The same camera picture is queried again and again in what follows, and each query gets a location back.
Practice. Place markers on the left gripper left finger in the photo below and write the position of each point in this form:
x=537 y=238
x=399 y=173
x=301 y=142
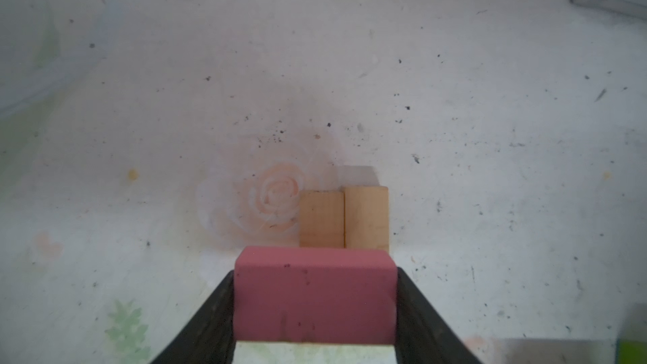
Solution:
x=209 y=335

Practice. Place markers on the green wood block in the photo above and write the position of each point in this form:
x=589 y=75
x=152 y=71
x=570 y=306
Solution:
x=631 y=352

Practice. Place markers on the plain wood block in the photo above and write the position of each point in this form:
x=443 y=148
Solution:
x=321 y=219
x=367 y=217

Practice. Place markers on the pink wood block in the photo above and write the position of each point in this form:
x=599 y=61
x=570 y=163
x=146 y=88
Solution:
x=315 y=295

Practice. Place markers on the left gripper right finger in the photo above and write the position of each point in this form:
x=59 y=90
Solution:
x=422 y=336

